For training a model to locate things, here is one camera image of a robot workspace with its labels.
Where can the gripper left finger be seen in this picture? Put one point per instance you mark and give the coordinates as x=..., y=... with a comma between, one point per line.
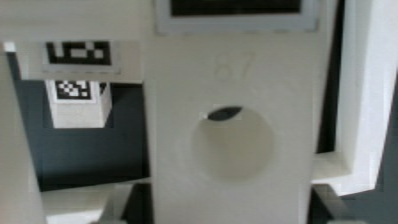
x=129, y=206

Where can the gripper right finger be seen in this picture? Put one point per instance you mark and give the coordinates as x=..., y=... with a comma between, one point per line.
x=328, y=208

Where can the white chair seat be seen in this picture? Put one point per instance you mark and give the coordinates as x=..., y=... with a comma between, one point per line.
x=348, y=166

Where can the white chair leg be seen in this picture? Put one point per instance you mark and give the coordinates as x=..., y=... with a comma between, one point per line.
x=81, y=103
x=95, y=60

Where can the white chair back frame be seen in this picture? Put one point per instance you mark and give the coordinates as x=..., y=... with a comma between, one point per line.
x=234, y=87

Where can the white U-shaped obstacle fence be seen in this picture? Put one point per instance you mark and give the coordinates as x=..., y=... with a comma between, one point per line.
x=74, y=205

